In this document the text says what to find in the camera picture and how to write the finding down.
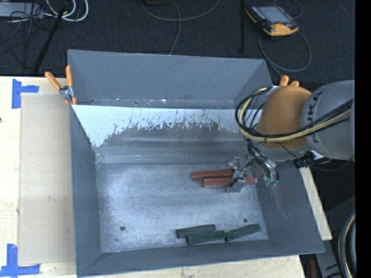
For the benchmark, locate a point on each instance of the grey metal bin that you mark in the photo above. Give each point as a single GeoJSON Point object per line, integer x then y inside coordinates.
{"type": "Point", "coordinates": [162, 201]}

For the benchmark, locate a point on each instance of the dark green flat block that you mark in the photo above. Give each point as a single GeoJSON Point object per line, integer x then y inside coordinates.
{"type": "Point", "coordinates": [195, 230]}
{"type": "Point", "coordinates": [205, 237]}
{"type": "Point", "coordinates": [243, 232]}

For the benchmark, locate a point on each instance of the red-brown flat block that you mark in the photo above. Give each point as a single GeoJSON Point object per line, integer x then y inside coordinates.
{"type": "Point", "coordinates": [216, 182]}
{"type": "Point", "coordinates": [251, 180]}
{"type": "Point", "coordinates": [213, 174]}

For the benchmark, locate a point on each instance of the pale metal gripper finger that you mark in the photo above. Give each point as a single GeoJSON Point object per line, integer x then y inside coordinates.
{"type": "Point", "coordinates": [236, 164]}
{"type": "Point", "coordinates": [237, 186]}

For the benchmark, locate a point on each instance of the black cylinder on white bracket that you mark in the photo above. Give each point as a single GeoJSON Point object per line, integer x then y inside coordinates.
{"type": "Point", "coordinates": [303, 161]}

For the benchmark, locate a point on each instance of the pale wood flat board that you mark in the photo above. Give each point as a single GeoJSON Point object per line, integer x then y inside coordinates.
{"type": "Point", "coordinates": [43, 169]}

